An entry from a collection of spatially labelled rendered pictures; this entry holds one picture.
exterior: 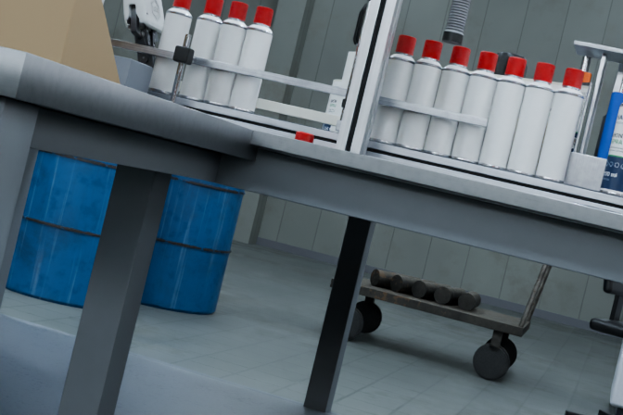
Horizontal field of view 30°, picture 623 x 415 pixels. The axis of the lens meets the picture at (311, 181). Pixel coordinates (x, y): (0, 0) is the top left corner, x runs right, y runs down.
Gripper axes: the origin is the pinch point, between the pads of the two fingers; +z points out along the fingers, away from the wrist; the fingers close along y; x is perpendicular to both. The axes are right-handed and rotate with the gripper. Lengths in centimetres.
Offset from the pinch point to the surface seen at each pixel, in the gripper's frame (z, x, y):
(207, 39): -1.1, -13.8, -2.4
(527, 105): 20, -73, -2
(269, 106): 12.6, -23.3, 3.2
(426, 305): 62, 20, 392
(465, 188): 38, -69, -65
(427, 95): 16, -55, -2
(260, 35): -0.1, -24.7, -2.5
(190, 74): 5.3, -9.9, -2.6
